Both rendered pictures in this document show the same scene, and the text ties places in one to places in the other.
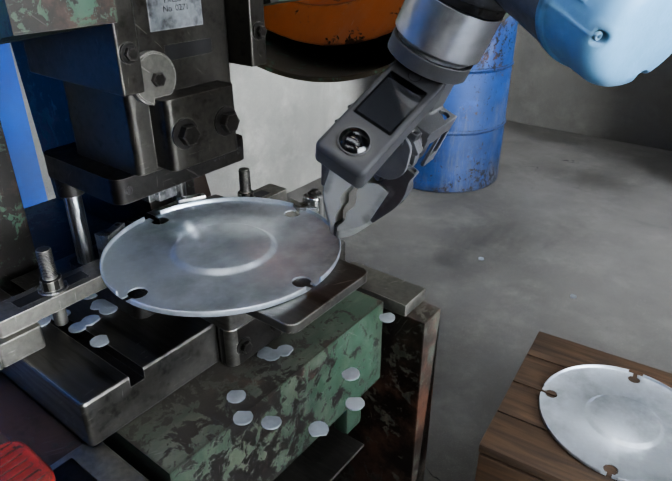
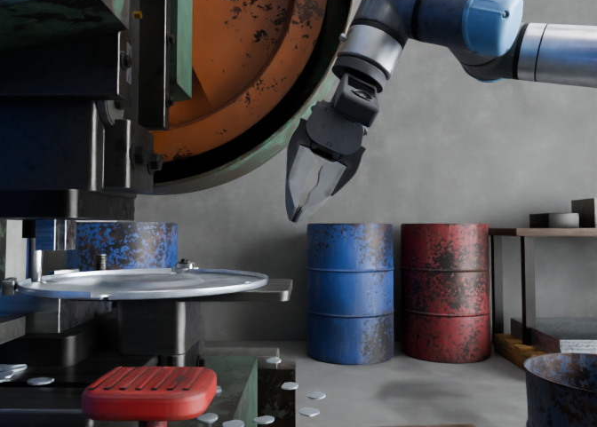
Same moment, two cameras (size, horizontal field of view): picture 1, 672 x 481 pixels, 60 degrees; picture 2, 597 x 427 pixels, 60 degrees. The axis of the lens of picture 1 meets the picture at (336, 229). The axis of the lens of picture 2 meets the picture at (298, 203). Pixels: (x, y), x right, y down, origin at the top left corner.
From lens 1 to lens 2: 47 cm
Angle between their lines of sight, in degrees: 46
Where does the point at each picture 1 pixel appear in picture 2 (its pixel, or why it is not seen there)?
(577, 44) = (494, 20)
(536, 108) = not seen: hidden behind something
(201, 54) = (128, 106)
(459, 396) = not seen: outside the picture
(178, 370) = not seen: hidden behind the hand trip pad
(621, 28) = (513, 11)
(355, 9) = (183, 133)
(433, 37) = (378, 51)
